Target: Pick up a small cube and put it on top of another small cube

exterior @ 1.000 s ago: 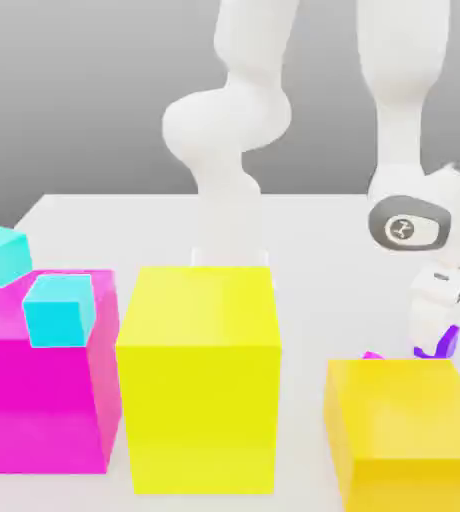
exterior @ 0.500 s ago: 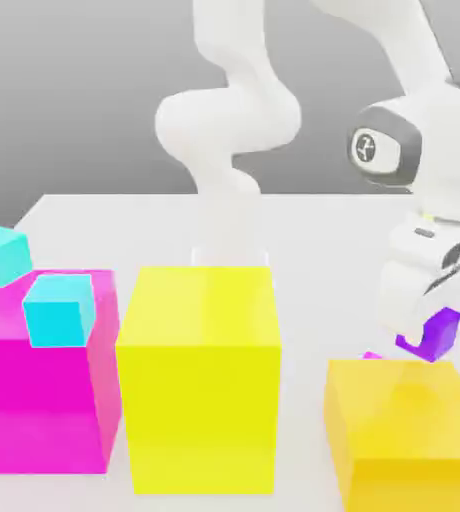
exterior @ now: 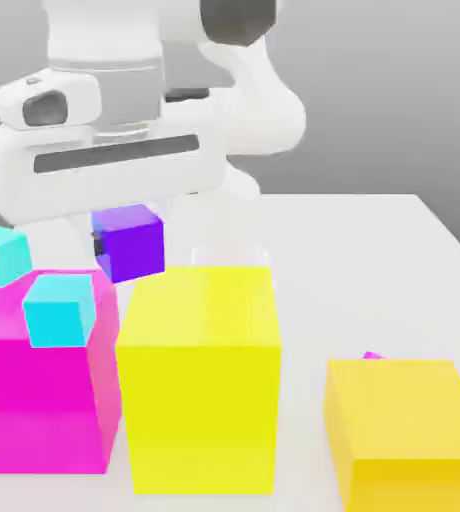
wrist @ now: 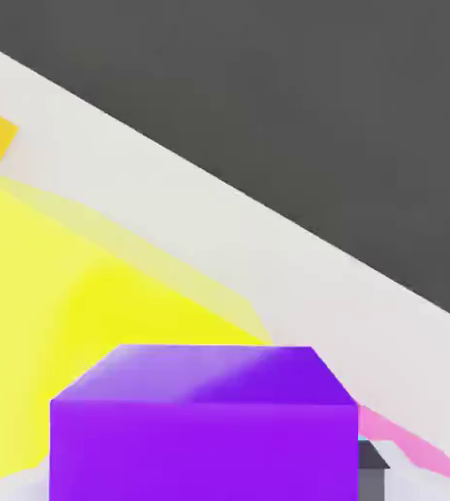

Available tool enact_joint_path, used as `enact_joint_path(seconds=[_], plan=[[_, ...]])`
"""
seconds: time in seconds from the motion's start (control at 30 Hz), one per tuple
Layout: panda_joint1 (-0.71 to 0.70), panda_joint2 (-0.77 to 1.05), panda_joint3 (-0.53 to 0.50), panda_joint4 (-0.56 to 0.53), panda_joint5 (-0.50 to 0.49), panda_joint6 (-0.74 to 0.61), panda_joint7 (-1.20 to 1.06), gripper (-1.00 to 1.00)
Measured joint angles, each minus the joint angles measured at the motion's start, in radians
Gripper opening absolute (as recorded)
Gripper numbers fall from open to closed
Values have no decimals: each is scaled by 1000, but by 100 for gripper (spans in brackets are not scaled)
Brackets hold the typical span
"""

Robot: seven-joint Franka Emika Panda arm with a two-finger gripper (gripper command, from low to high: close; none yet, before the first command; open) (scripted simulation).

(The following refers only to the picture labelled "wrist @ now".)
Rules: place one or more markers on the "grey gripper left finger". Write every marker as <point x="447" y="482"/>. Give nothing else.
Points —
<point x="11" y="489"/>

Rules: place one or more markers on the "large pink box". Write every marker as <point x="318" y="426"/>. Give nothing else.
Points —
<point x="420" y="446"/>

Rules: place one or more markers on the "large yellow box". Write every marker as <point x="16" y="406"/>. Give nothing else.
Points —
<point x="53" y="313"/>

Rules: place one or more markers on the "small purple cube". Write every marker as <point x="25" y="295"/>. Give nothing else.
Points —
<point x="203" y="450"/>

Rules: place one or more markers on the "small cyan cube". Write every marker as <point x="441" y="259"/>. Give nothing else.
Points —
<point x="362" y="437"/>

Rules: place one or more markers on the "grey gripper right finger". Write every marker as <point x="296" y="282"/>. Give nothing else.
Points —
<point x="371" y="481"/>

